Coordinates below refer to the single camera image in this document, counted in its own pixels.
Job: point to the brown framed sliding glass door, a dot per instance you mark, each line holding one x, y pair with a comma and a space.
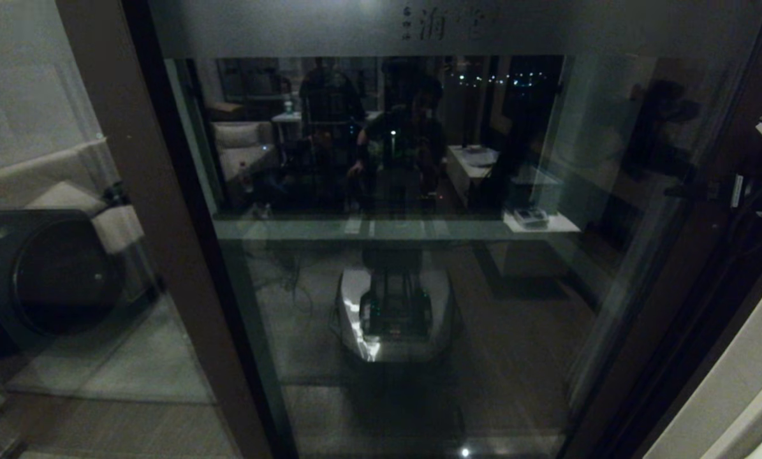
674, 268

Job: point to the beige sofa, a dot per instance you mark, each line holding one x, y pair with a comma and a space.
119, 226

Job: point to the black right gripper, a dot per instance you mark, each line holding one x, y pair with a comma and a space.
741, 190

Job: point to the dark green cloth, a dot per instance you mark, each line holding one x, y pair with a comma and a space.
115, 192

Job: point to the brown framed fixed glass panel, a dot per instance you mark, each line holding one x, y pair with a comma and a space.
186, 287

